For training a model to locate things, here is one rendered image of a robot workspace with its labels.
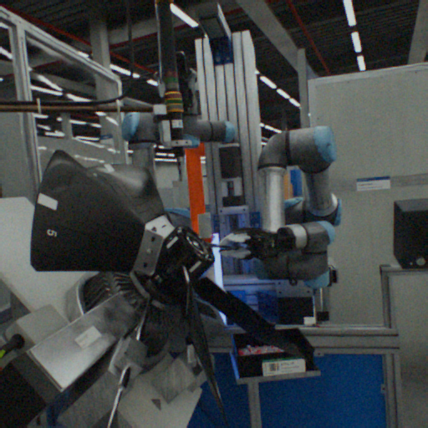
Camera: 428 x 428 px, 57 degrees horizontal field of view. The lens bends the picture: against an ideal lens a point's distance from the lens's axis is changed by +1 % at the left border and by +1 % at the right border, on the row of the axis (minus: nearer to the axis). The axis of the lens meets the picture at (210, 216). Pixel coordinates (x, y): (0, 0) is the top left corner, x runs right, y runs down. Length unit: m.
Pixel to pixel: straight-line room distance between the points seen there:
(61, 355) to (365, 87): 2.50
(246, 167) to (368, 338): 0.89
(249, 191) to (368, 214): 1.15
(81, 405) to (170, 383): 0.27
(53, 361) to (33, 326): 0.09
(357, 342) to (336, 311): 1.50
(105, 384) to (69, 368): 0.07
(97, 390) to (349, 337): 0.89
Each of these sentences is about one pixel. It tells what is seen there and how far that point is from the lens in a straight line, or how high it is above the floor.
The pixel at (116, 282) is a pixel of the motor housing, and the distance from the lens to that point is 0.86.
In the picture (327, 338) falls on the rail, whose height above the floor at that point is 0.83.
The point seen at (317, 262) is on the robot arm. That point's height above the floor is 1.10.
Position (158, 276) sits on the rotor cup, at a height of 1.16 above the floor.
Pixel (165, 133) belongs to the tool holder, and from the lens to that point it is 0.95.
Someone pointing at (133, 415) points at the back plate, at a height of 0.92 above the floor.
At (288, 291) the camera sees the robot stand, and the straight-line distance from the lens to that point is 1.53.
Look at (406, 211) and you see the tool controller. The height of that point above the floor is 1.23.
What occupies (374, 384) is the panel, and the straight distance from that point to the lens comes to 1.46.
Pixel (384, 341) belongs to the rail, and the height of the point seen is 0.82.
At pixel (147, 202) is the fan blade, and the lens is 0.97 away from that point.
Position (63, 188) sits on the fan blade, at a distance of 0.71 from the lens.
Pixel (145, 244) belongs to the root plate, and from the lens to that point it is 0.81.
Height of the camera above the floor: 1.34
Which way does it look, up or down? 4 degrees down
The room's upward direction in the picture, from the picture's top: 5 degrees counter-clockwise
